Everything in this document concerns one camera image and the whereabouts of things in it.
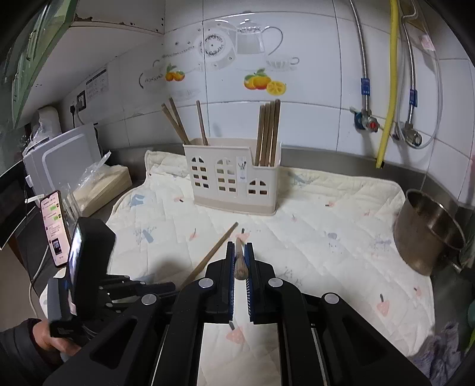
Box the brown wooden chopstick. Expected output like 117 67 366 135
234 236 249 281
181 222 238 288

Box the person's left hand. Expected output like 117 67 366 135
32 318 81 353

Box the smartphone with lit screen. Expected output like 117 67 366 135
40 191 70 268

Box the cream quilted mat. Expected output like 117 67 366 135
107 151 435 385

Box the white utensil holder caddy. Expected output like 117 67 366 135
183 138 281 216

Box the bagged beige box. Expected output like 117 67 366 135
60 151 132 220

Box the white appliance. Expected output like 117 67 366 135
23 106 102 195

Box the chopstick in holder left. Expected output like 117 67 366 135
196 100 208 146

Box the chopstick in holder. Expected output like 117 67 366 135
254 99 281 167
196 100 208 146

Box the stainless steel pot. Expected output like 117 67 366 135
393 189 466 276

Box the chopstick in holder right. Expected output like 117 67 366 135
254 99 281 167

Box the metal water valve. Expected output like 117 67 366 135
349 107 381 133

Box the yellow gas hose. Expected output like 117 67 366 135
375 0 400 170

